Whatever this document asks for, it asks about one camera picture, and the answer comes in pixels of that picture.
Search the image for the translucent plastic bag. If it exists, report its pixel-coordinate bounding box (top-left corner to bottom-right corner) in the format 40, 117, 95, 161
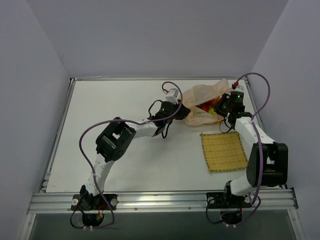
182, 78, 231, 126

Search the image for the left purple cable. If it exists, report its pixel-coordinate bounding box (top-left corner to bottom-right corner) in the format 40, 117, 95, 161
78, 81, 183, 229

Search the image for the green fake pear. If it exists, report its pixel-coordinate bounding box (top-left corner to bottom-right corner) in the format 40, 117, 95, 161
208, 108, 217, 115

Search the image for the aluminium front rail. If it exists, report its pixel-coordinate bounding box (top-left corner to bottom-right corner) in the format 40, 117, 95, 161
27, 188, 298, 214

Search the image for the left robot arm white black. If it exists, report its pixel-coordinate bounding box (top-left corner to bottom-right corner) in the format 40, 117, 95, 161
80, 100, 191, 210

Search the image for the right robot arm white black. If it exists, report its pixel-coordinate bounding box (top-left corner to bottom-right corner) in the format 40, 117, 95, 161
214, 91, 289, 207

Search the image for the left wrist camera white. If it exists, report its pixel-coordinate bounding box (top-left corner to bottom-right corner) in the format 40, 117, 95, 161
165, 88, 179, 104

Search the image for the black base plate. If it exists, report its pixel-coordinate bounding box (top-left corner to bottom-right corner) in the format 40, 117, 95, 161
206, 191, 252, 209
70, 193, 118, 211

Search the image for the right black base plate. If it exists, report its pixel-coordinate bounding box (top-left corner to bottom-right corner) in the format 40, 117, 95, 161
206, 191, 252, 209

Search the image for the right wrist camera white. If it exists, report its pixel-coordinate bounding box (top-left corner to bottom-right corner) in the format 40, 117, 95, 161
231, 81, 245, 93

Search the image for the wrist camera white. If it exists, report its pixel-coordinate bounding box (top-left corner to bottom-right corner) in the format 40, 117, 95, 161
165, 88, 179, 104
231, 81, 245, 93

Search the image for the yellow woven bamboo mat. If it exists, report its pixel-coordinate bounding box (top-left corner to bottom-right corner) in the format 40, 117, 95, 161
200, 131, 248, 173

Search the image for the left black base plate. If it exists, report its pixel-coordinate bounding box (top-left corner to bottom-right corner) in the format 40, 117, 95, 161
70, 193, 118, 211

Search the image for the red fake fruit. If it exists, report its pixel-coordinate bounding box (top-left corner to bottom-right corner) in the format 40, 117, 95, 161
197, 98, 216, 112

